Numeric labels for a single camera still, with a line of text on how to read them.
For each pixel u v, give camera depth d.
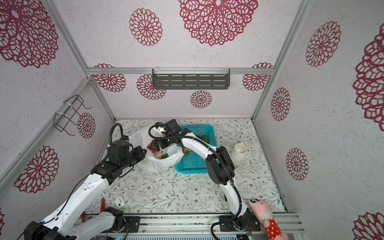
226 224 0.76
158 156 0.94
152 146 0.84
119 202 0.79
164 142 0.80
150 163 0.87
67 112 0.77
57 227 0.39
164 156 0.95
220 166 0.55
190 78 0.93
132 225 0.73
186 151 0.96
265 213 0.70
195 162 0.97
